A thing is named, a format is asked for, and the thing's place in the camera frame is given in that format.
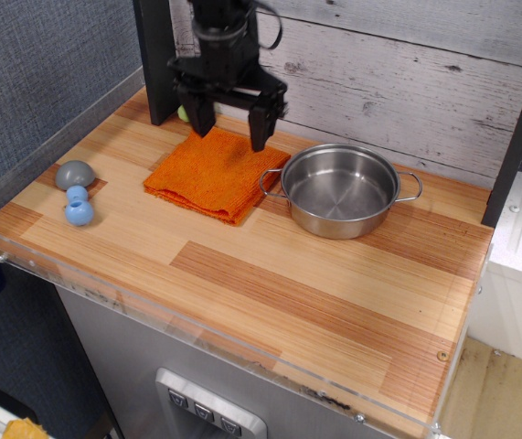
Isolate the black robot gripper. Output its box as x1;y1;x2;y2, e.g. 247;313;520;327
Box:
168;22;287;152

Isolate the orange knitted cloth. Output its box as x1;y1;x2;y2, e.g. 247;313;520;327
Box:
144;128;291;226

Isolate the stainless steel pot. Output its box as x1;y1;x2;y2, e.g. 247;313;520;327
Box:
259;144;423;240

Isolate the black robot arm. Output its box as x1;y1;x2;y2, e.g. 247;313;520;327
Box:
168;1;287;152

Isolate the green toy broccoli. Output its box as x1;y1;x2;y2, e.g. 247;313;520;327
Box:
177;105;190;123

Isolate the grey half dome toy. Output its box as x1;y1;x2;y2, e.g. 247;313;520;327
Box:
55;160;95;190

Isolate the blue peanut-shaped toy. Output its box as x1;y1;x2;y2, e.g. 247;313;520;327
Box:
65;185;94;227

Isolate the silver button control panel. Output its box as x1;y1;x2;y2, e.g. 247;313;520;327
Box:
155;368;268;438

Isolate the white ribbed appliance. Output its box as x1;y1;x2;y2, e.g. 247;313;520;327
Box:
467;172;522;359

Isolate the dark grey left post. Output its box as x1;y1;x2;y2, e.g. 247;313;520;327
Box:
133;0;179;125

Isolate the dark grey post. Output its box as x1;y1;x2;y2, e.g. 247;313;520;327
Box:
133;0;179;125
481;109;522;228

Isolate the dark grey right post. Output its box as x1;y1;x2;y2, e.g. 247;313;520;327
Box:
481;109;522;228

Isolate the clear acrylic guard rail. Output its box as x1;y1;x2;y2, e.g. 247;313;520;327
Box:
0;70;492;438

